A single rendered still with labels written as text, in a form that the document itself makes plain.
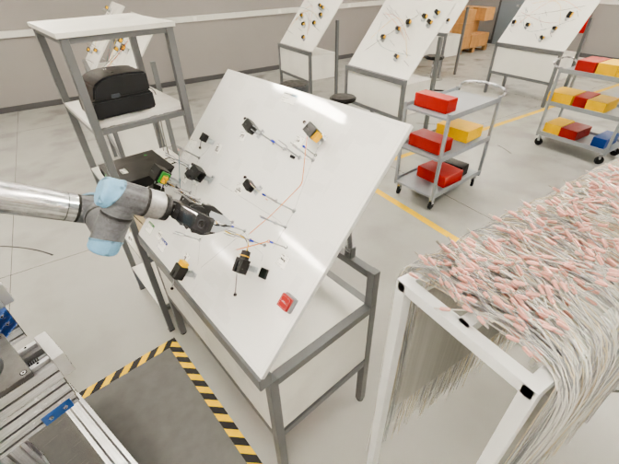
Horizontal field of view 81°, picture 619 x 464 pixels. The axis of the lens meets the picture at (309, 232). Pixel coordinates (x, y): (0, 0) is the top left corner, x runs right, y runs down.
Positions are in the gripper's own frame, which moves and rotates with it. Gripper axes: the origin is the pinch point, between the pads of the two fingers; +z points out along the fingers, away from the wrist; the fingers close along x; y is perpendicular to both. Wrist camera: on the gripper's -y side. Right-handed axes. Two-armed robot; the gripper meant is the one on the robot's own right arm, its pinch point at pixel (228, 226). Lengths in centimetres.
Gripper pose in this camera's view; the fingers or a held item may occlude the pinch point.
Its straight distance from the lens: 111.8
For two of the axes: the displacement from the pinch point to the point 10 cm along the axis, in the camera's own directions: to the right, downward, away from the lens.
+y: -6.0, -3.9, 7.0
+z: 6.8, 2.1, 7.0
